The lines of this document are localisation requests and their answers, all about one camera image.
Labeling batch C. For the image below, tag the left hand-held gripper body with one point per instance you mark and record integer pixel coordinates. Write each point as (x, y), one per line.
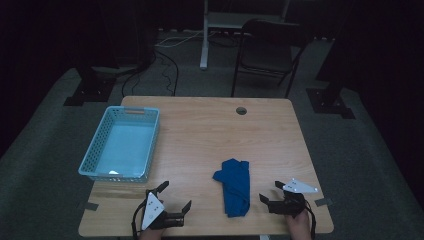
(153, 210)

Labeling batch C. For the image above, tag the grey tape strip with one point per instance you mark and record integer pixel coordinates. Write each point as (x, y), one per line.
(91, 206)
(323, 202)

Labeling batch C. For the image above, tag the blue t-shirt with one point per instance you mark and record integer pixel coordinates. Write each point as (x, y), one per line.
(236, 190)

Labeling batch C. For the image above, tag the white metal desk frame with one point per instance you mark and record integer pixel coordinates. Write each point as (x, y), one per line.
(230, 20)

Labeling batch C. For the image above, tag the black metal stand base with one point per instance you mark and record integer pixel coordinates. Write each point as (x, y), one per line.
(90, 88)
(330, 100)

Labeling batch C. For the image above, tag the light blue plastic basket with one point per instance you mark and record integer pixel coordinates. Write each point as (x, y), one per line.
(123, 148)

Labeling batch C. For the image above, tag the person's left hand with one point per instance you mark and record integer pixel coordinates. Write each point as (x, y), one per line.
(151, 234)

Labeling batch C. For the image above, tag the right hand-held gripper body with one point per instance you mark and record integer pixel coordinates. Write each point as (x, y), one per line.
(290, 205)

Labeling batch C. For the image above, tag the person's right hand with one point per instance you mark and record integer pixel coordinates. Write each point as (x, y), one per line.
(299, 226)

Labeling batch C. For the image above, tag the black folding chair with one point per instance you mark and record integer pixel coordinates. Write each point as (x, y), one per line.
(266, 56)

